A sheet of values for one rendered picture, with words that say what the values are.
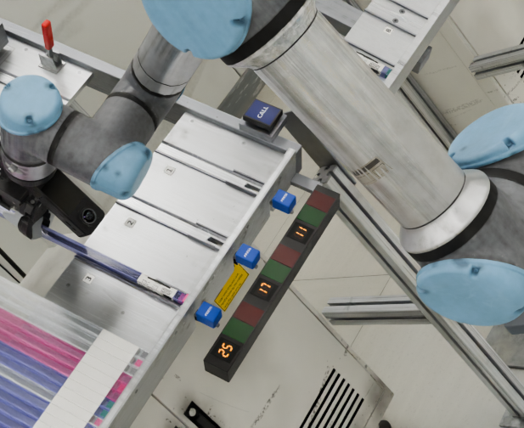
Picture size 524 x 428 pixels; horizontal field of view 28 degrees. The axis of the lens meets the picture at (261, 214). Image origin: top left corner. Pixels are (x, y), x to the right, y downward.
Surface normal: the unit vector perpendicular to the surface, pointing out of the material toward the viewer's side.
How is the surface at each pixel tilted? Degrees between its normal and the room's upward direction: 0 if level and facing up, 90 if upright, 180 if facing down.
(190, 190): 43
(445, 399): 0
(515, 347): 0
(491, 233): 86
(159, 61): 86
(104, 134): 53
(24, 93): 57
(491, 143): 8
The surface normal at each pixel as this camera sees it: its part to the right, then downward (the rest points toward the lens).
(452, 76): -0.49, 0.73
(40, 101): 0.18, -0.43
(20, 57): -0.04, -0.56
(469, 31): 0.62, -0.09
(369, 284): -0.62, -0.67
